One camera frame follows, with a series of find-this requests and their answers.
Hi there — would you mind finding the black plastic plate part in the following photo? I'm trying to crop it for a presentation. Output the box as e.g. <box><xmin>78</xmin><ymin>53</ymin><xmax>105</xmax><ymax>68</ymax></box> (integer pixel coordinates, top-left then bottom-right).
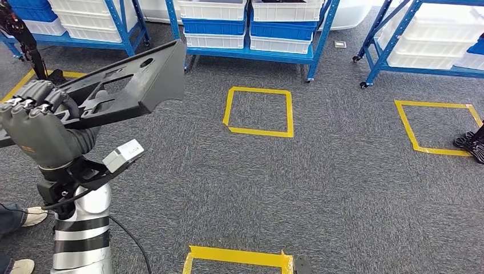
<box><xmin>0</xmin><ymin>39</ymin><xmax>187</xmax><ymax>148</ymax></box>

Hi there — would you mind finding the person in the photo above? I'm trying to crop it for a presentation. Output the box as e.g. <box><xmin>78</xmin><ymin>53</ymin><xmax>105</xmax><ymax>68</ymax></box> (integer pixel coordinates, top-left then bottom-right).
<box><xmin>453</xmin><ymin>124</ymin><xmax>484</xmax><ymax>165</ymax></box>
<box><xmin>0</xmin><ymin>204</ymin><xmax>49</xmax><ymax>274</ymax></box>

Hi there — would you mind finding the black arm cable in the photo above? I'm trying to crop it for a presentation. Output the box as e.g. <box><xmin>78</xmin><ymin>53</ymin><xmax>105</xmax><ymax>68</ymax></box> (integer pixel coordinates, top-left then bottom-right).
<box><xmin>110</xmin><ymin>215</ymin><xmax>152</xmax><ymax>274</ymax></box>

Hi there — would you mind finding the blue metal shelf rack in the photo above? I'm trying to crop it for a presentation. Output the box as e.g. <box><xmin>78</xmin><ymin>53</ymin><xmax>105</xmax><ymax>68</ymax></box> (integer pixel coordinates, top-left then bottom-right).
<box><xmin>0</xmin><ymin>0</ymin><xmax>151</xmax><ymax>61</ymax></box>
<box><xmin>352</xmin><ymin>0</ymin><xmax>484</xmax><ymax>90</ymax></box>
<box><xmin>164</xmin><ymin>0</ymin><xmax>341</xmax><ymax>83</ymax></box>

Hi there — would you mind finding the white car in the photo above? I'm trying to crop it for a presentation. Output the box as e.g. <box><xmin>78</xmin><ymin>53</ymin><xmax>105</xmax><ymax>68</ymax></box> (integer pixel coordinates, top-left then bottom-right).
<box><xmin>140</xmin><ymin>0</ymin><xmax>382</xmax><ymax>32</ymax></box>

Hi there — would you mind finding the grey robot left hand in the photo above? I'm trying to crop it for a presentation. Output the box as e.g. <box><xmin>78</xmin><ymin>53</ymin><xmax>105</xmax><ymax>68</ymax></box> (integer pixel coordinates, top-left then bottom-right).
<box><xmin>0</xmin><ymin>80</ymin><xmax>101</xmax><ymax>169</ymax></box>

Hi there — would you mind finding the dark mechanical leg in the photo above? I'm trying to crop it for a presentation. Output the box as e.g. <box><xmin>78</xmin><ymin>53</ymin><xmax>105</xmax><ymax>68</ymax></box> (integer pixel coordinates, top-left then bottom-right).
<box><xmin>0</xmin><ymin>0</ymin><xmax>65</xmax><ymax>86</ymax></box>

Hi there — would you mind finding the black robot right foot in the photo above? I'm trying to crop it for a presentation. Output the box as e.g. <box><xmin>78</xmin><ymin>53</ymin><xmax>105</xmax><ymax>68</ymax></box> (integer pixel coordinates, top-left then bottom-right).
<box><xmin>294</xmin><ymin>254</ymin><xmax>314</xmax><ymax>274</ymax></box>

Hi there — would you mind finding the yellow floor tape square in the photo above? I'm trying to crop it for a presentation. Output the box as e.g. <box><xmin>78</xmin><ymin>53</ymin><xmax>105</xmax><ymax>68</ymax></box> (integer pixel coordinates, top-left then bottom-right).
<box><xmin>394</xmin><ymin>99</ymin><xmax>484</xmax><ymax>158</ymax></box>
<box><xmin>223</xmin><ymin>86</ymin><xmax>295</xmax><ymax>139</ymax></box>

